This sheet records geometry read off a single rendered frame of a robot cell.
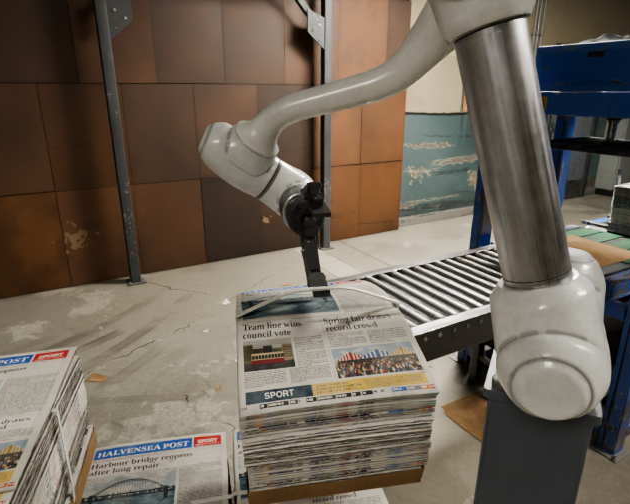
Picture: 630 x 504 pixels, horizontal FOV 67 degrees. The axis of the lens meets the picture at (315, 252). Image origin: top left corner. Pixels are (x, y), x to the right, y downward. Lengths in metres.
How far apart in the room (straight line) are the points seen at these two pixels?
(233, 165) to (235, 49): 3.52
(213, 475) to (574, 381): 0.69
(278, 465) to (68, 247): 3.74
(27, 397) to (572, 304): 0.88
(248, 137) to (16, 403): 0.63
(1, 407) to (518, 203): 0.87
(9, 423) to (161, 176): 3.56
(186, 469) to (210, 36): 3.79
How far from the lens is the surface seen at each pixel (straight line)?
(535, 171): 0.74
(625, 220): 3.14
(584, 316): 0.78
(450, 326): 1.71
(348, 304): 0.86
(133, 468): 1.13
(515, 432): 1.09
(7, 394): 1.00
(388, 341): 0.78
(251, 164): 1.00
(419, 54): 0.94
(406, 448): 0.81
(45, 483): 0.91
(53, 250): 4.37
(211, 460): 1.10
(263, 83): 4.58
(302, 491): 0.84
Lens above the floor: 1.56
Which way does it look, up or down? 19 degrees down
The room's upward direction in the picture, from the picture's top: straight up
